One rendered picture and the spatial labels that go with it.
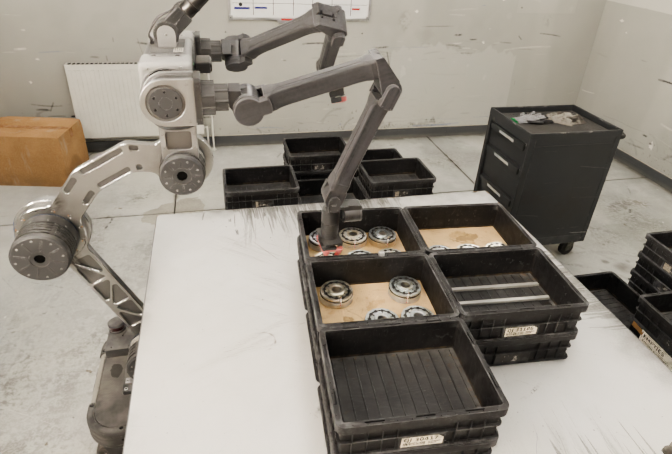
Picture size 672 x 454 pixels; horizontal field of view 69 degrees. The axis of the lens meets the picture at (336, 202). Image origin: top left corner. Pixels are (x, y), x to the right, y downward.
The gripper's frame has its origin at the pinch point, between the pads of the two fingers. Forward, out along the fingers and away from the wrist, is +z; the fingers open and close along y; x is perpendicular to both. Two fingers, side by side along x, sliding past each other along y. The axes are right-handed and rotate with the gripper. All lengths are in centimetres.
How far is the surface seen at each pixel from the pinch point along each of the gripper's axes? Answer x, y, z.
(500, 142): -141, 110, 14
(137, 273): 78, 123, 87
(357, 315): -2.4, -24.6, 4.1
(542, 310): -51, -45, -5
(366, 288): -9.3, -13.4, 4.1
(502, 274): -58, -17, 4
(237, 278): 29.1, 17.3, 17.0
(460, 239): -54, 6, 4
